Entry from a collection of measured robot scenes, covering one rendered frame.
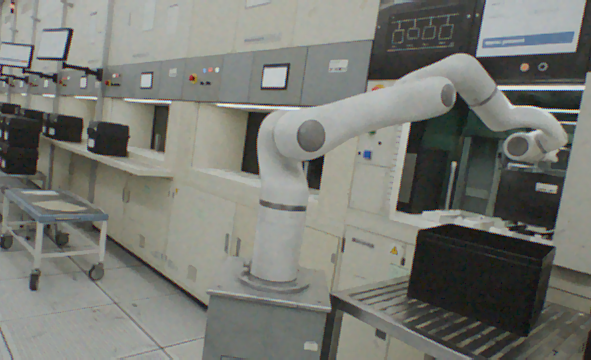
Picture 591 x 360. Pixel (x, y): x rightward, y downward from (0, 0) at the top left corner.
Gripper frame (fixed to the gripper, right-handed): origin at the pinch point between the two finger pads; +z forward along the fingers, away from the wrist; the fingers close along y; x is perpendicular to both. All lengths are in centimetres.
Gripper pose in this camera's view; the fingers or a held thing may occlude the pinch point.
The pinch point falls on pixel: (547, 154)
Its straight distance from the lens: 176.1
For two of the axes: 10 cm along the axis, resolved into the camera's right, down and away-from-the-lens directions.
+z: 7.2, 0.3, 6.9
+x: 1.4, -9.9, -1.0
